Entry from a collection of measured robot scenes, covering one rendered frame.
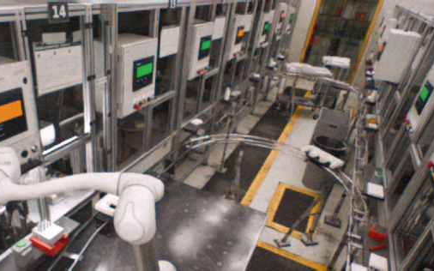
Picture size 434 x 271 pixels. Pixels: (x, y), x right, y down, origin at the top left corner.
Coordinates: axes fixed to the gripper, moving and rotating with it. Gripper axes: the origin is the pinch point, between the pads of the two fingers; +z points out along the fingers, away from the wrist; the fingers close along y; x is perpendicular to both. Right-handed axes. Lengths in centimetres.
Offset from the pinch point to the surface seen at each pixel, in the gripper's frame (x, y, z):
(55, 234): 7.1, -15.3, 11.8
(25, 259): 3.2, 1.1, 17.6
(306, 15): -6, -873, -55
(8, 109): -7, -11, -53
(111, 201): 3, -69, 25
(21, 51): -11, -24, -74
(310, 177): 119, -326, 93
